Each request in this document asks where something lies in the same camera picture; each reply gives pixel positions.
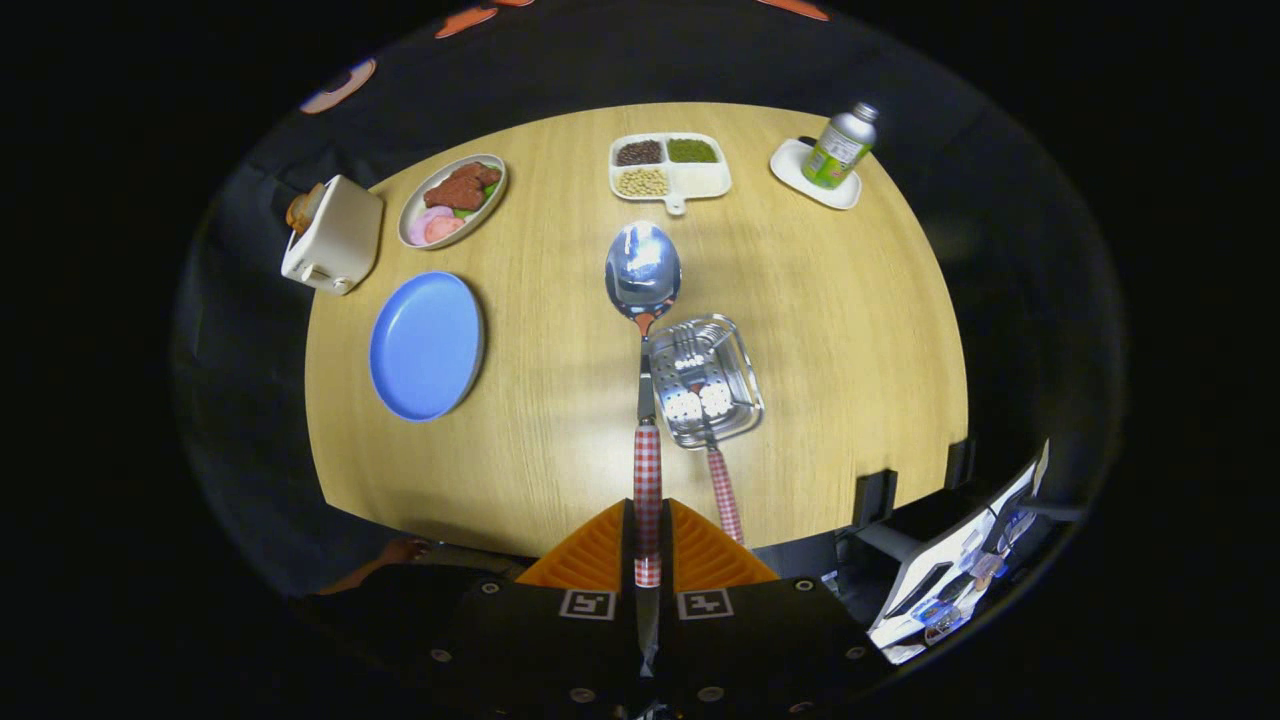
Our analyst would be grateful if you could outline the small white dish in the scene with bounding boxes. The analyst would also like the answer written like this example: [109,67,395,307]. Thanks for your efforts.
[769,137,863,211]

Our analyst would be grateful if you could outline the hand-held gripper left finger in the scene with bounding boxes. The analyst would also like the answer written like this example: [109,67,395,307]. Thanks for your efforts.
[425,498,641,720]

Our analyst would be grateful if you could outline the oval white plate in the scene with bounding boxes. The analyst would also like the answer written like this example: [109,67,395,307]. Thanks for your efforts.
[397,153,509,250]

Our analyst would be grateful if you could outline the white toaster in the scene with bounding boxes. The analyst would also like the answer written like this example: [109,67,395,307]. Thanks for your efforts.
[280,175,385,296]

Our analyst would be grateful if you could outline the white framed monitor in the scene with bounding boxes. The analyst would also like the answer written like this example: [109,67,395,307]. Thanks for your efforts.
[868,440,1051,651]

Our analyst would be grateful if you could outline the green lettuce leaf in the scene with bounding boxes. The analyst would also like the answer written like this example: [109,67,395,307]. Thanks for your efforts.
[455,165,504,219]

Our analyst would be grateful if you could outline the brown meat pieces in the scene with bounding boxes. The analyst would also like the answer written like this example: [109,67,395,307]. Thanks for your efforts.
[423,162,501,211]

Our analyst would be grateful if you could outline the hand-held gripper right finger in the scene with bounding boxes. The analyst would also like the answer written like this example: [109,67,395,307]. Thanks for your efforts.
[660,498,886,720]

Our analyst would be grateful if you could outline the fork with red checked handle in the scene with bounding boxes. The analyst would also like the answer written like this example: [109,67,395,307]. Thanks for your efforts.
[672,330,746,546]

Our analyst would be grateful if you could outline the white divided dish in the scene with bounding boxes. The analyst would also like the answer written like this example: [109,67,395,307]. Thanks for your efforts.
[608,132,733,216]

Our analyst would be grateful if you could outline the perforated steel basket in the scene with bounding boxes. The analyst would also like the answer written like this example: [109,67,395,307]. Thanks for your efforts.
[648,313,766,450]

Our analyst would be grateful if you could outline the blue plate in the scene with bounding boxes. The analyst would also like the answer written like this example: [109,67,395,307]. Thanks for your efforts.
[369,271,487,423]

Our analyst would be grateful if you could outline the spoon with red checked handle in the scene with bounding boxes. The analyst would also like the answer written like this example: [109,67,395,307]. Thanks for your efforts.
[604,221,683,691]

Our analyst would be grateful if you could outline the brown toast slice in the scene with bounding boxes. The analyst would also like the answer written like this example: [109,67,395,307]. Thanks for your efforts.
[285,182,328,234]

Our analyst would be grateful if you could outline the green label metal bottle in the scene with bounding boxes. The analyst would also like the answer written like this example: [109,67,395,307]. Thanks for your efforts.
[801,102,880,190]

